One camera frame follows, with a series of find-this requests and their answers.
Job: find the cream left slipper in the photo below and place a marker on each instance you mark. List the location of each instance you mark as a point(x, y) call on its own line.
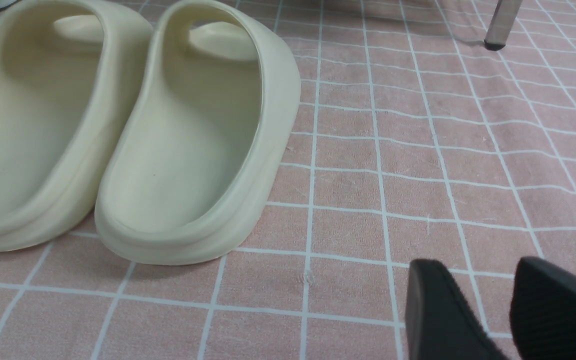
point(70, 75)

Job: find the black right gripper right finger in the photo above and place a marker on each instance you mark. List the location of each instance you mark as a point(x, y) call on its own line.
point(542, 312)

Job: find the pink checkered table cloth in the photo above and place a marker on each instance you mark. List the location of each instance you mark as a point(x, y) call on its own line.
point(411, 141)

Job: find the metal shoe rack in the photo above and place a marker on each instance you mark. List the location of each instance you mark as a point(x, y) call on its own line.
point(501, 24)

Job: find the cream slipper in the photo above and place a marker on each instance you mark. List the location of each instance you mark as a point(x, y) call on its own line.
point(198, 156)
point(70, 75)

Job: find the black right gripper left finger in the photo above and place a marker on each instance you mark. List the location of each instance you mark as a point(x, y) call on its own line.
point(440, 324)

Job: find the cream right slipper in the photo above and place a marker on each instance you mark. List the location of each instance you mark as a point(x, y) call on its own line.
point(198, 156)

